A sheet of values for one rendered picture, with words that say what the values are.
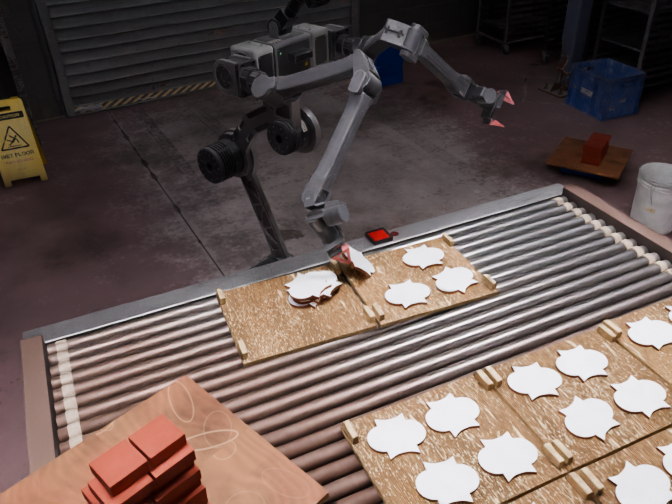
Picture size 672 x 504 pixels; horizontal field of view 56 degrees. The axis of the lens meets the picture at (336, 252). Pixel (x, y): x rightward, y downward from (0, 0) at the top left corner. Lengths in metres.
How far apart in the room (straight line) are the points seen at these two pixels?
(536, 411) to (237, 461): 0.75
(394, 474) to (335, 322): 0.55
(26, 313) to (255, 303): 2.08
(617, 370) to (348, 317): 0.76
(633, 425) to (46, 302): 3.08
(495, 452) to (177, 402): 0.76
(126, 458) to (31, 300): 2.88
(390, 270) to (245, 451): 0.90
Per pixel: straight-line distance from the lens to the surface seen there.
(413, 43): 2.19
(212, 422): 1.53
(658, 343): 2.00
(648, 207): 4.32
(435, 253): 2.19
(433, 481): 1.52
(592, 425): 1.71
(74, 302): 3.83
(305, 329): 1.89
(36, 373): 1.94
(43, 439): 1.76
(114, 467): 1.12
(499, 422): 1.67
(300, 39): 2.48
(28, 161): 5.24
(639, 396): 1.82
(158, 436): 1.14
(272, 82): 2.14
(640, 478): 1.64
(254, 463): 1.44
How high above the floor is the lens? 2.17
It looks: 34 degrees down
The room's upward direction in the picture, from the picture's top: 2 degrees counter-clockwise
